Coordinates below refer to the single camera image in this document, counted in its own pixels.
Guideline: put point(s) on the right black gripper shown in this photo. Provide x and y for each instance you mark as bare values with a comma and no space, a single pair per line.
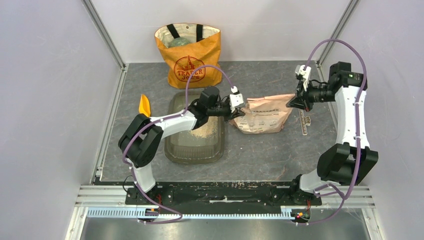
304,102

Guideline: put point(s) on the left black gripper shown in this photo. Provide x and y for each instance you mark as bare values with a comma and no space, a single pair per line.
230,115

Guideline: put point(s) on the torn bag top strip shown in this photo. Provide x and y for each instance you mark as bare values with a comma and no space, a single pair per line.
305,122

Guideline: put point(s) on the pink litter bag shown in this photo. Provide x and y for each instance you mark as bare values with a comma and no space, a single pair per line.
264,115

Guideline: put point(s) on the grey translucent litter box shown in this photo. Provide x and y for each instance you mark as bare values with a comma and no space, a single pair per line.
187,149

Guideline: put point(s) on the orange plastic scoop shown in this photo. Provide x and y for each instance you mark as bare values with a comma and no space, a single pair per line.
144,106

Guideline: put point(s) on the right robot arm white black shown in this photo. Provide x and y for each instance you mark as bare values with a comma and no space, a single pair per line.
350,159

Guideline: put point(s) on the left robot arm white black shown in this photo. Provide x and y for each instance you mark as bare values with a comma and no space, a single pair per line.
140,141

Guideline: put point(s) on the beige litter granule pile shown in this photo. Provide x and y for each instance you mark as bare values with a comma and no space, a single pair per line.
209,129

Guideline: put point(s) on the orange Trader Joe's bag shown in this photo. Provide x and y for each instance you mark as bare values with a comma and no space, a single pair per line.
183,61

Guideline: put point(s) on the green bundle inside bag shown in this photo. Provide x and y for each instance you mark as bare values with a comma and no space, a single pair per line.
179,42

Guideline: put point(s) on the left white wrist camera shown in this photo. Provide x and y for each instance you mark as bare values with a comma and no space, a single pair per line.
236,99

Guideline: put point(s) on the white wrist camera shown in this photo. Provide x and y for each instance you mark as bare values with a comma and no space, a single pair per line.
236,99
303,73

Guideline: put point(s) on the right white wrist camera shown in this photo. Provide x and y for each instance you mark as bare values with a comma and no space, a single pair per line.
303,73

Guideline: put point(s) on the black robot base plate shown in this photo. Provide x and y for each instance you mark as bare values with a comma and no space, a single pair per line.
231,197

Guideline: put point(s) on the right aluminium corner post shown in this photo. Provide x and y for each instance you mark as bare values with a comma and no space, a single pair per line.
350,8

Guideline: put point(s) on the aluminium corner post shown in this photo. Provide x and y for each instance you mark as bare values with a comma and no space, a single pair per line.
350,8
94,15

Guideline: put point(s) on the left aluminium corner post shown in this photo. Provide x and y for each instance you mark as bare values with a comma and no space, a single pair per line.
94,15

